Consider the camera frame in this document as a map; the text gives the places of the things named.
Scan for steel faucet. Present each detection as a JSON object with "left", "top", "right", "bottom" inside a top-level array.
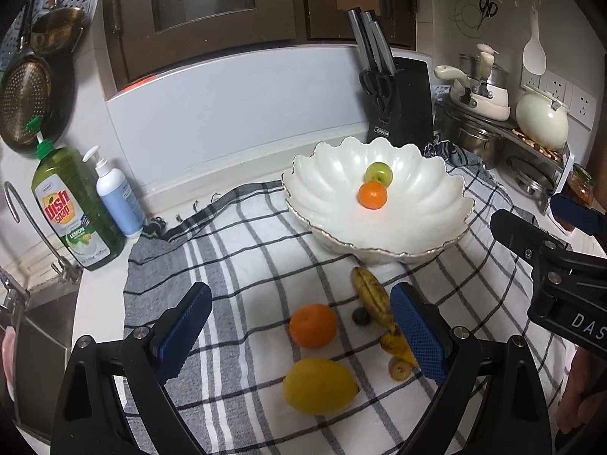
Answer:
[{"left": 4, "top": 181, "right": 83, "bottom": 285}]

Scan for steel pot with cream handle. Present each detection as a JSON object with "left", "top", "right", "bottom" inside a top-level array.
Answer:
[{"left": 458, "top": 42, "right": 509, "bottom": 100}]

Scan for cream ceramic kettle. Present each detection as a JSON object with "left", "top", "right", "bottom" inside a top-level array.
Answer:
[{"left": 515, "top": 84, "right": 570, "bottom": 151}]

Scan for grey checked cloth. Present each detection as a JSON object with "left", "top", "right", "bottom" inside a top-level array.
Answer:
[{"left": 123, "top": 142, "right": 577, "bottom": 455}]

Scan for metal shelf rack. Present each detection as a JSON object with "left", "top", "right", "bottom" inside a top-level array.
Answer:
[{"left": 434, "top": 83, "right": 577, "bottom": 216}]

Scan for white rice paddle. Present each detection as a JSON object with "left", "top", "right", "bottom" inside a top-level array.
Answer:
[{"left": 523, "top": 7, "right": 547, "bottom": 75}]

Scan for steel pan lid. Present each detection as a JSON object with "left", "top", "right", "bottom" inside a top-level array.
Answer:
[{"left": 505, "top": 154, "right": 555, "bottom": 197}]

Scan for small tangerine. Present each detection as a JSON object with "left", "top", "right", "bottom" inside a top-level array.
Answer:
[{"left": 357, "top": 181, "right": 388, "bottom": 210}]

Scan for spotted yellow mango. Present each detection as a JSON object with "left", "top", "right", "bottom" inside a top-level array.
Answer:
[{"left": 350, "top": 266, "right": 398, "bottom": 337}]

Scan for brown wrinkled fruit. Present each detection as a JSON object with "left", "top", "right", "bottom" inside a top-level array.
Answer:
[{"left": 379, "top": 329, "right": 420, "bottom": 382}]

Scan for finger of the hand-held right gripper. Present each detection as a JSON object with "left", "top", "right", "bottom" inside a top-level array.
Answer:
[
  {"left": 490, "top": 209, "right": 570, "bottom": 260},
  {"left": 550, "top": 193, "right": 602, "bottom": 237}
]

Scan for green dish soap bottle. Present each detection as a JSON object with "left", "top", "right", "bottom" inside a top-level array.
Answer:
[{"left": 23, "top": 116, "right": 126, "bottom": 272}]

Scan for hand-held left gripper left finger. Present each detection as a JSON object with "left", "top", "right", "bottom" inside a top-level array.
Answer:
[{"left": 50, "top": 281, "right": 213, "bottom": 455}]

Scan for wide dark wooden cabinet door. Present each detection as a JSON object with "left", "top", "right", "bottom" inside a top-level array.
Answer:
[{"left": 102, "top": 0, "right": 304, "bottom": 96}]

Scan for white blue pump bottle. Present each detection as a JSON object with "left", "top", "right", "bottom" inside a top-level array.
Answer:
[{"left": 82, "top": 145, "right": 147, "bottom": 239}]

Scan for black handled kitchen scissors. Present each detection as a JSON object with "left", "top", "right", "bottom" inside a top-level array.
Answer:
[{"left": 359, "top": 70, "right": 396, "bottom": 111}]

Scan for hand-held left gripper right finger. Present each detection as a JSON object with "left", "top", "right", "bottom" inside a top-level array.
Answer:
[{"left": 390, "top": 282, "right": 555, "bottom": 455}]

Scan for black knife block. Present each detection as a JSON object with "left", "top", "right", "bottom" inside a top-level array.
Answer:
[{"left": 359, "top": 56, "right": 434, "bottom": 144}]

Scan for white scalloped bowl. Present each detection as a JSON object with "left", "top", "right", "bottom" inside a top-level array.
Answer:
[{"left": 281, "top": 136, "right": 474, "bottom": 266}]

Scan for person's right hand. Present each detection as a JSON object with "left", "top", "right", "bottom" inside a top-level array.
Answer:
[{"left": 556, "top": 347, "right": 607, "bottom": 435}]

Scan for small black hanging scissors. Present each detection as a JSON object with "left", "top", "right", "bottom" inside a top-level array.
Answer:
[{"left": 475, "top": 0, "right": 498, "bottom": 31}]

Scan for brass pan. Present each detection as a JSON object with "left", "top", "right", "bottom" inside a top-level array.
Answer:
[{"left": 19, "top": 7, "right": 86, "bottom": 55}]

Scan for large steel pot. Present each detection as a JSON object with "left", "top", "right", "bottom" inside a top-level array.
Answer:
[{"left": 443, "top": 114, "right": 503, "bottom": 168}]

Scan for large orange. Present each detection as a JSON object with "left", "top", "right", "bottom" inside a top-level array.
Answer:
[{"left": 289, "top": 304, "right": 339, "bottom": 349}]

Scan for narrow dark wooden cabinet door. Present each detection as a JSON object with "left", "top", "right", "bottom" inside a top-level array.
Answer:
[{"left": 299, "top": 0, "right": 418, "bottom": 50}]

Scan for green plum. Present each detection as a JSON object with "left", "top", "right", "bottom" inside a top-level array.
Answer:
[{"left": 365, "top": 162, "right": 394, "bottom": 187}]

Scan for grey handled knife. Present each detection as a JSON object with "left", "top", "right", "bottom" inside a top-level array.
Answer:
[
  {"left": 363, "top": 11, "right": 387, "bottom": 74},
  {"left": 348, "top": 8, "right": 377, "bottom": 73},
  {"left": 372, "top": 20, "right": 396, "bottom": 77}
]

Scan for cream saucepan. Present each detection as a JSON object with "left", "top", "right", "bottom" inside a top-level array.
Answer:
[{"left": 434, "top": 65, "right": 512, "bottom": 121}]

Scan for yellow lemon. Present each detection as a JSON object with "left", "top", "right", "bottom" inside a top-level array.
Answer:
[{"left": 283, "top": 358, "right": 361, "bottom": 415}]

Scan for wooden trivet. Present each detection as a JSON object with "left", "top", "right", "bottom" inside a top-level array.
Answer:
[{"left": 512, "top": 126, "right": 567, "bottom": 159}]

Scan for glass jar with orange contents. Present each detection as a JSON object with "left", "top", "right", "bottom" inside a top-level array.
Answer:
[{"left": 556, "top": 163, "right": 599, "bottom": 234}]

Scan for pink cloth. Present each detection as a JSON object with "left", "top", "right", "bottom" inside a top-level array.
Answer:
[{"left": 0, "top": 327, "right": 17, "bottom": 389}]

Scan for steel sink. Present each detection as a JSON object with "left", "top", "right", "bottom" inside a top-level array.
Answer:
[{"left": 0, "top": 265, "right": 79, "bottom": 437}]

